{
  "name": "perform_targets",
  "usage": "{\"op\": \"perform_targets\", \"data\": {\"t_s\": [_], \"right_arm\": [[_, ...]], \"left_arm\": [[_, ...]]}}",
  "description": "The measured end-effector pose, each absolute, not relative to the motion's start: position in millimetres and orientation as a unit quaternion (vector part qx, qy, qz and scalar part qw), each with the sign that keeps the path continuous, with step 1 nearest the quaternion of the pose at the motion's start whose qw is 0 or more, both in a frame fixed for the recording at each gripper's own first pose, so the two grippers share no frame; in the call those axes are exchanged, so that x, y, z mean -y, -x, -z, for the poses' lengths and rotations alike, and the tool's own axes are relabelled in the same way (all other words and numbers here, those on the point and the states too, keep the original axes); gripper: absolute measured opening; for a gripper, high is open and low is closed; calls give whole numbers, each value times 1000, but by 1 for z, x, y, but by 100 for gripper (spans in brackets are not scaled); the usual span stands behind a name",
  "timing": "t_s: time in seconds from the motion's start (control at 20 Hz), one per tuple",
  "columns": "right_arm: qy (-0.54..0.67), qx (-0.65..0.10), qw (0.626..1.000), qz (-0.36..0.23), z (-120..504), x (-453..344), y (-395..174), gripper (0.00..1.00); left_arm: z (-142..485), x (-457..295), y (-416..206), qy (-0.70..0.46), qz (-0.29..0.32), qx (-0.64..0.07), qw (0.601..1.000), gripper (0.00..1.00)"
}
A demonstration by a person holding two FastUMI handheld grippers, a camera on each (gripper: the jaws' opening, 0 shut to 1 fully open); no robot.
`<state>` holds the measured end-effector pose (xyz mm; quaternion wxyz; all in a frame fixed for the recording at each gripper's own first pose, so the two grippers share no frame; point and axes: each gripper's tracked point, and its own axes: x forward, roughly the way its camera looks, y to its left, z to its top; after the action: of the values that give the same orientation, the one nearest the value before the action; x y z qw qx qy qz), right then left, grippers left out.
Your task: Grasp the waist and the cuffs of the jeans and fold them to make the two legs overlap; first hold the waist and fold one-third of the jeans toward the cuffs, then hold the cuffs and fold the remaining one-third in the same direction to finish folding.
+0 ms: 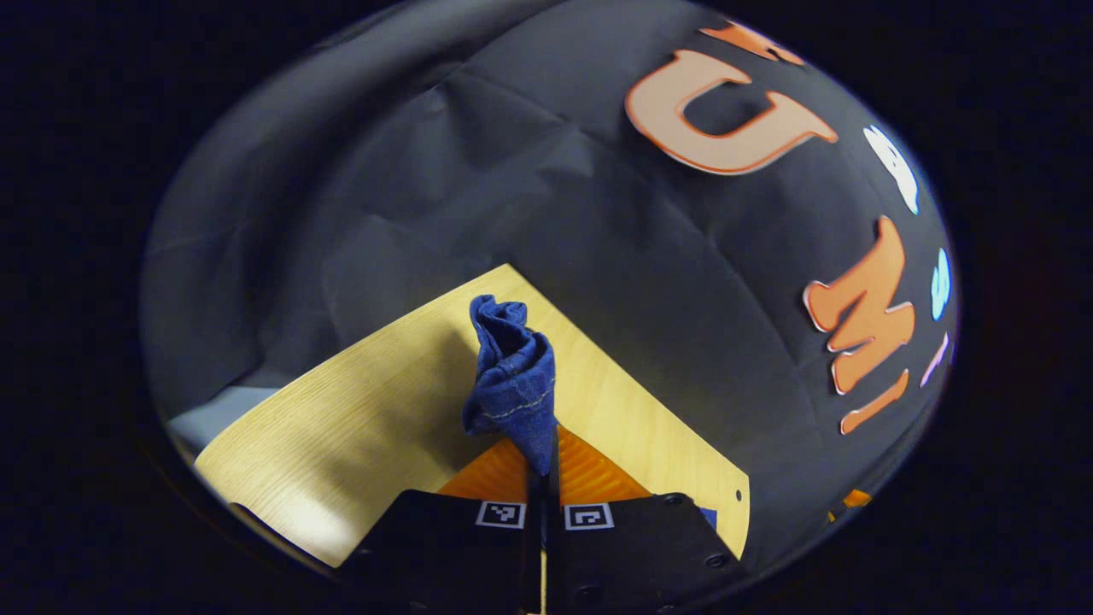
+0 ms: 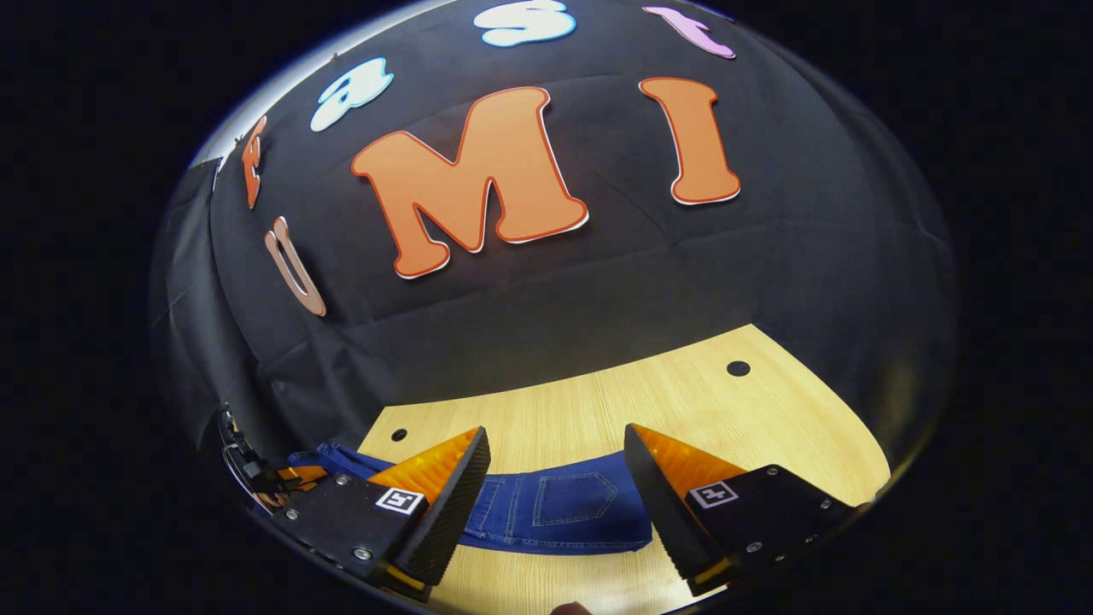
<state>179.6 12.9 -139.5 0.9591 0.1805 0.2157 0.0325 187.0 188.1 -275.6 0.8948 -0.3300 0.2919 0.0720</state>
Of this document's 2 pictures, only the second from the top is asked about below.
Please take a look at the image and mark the black backdrop cloth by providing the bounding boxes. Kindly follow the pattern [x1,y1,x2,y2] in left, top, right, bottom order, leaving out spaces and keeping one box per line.
[149,0,957,488]

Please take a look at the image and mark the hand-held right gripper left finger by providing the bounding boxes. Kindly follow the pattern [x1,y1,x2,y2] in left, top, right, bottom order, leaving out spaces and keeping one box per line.
[286,425,494,599]

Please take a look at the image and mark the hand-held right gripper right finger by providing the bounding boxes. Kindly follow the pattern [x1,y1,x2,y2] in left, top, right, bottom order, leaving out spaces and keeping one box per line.
[623,423,857,597]

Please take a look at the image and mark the blue denim jeans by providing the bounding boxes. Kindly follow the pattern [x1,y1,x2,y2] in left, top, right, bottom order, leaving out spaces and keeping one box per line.
[289,440,655,556]

